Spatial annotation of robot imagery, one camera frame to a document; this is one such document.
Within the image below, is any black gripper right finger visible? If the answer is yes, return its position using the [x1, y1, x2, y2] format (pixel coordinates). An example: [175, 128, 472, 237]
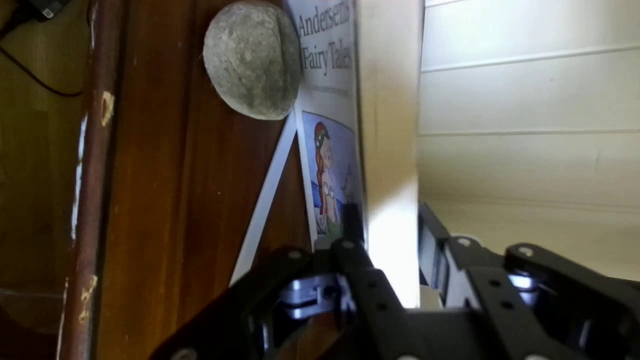
[417, 203, 640, 360]

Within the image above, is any small round pale stone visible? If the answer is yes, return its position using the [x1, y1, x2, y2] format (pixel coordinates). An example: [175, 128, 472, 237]
[201, 0, 306, 124]

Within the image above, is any Andersen's Fairy Tales book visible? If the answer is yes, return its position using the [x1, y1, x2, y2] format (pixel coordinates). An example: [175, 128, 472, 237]
[286, 0, 427, 311]

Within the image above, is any black floor cable with plug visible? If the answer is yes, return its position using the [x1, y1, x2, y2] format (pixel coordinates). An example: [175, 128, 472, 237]
[0, 0, 90, 100]

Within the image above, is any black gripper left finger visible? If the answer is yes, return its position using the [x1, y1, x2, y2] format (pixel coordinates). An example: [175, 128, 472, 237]
[148, 203, 376, 360]

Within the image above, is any brown wooden side table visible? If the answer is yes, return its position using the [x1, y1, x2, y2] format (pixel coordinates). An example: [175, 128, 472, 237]
[59, 0, 376, 360]

